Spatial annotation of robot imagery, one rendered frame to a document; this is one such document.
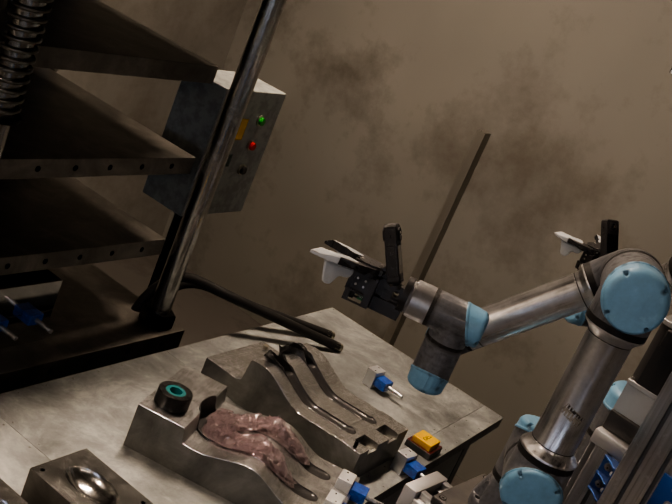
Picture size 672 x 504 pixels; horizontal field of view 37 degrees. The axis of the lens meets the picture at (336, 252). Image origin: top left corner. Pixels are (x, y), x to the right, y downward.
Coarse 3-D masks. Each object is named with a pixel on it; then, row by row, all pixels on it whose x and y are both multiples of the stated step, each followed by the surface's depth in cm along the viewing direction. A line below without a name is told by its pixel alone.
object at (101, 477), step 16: (48, 464) 195; (64, 464) 197; (80, 464) 199; (96, 464) 201; (32, 480) 192; (48, 480) 191; (64, 480) 193; (80, 480) 198; (96, 480) 199; (112, 480) 199; (32, 496) 193; (48, 496) 190; (64, 496) 189; (80, 496) 190; (96, 496) 196; (112, 496) 196; (128, 496) 196; (144, 496) 198
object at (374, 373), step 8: (368, 368) 299; (376, 368) 301; (368, 376) 300; (376, 376) 298; (384, 376) 301; (368, 384) 300; (376, 384) 298; (384, 384) 297; (392, 384) 300; (392, 392) 297
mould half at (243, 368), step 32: (224, 352) 270; (256, 352) 278; (320, 352) 276; (224, 384) 262; (256, 384) 256; (288, 384) 256; (288, 416) 252; (352, 416) 259; (384, 416) 266; (320, 448) 248; (352, 448) 243; (384, 448) 256
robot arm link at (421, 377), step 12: (420, 348) 191; (432, 348) 188; (444, 348) 187; (420, 360) 190; (432, 360) 188; (444, 360) 188; (456, 360) 189; (420, 372) 190; (432, 372) 188; (444, 372) 189; (420, 384) 190; (432, 384) 189; (444, 384) 191
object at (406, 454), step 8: (408, 448) 262; (400, 456) 259; (408, 456) 259; (416, 456) 261; (392, 464) 260; (400, 464) 259; (408, 464) 258; (416, 464) 259; (400, 472) 259; (408, 472) 258; (416, 472) 256; (424, 472) 259
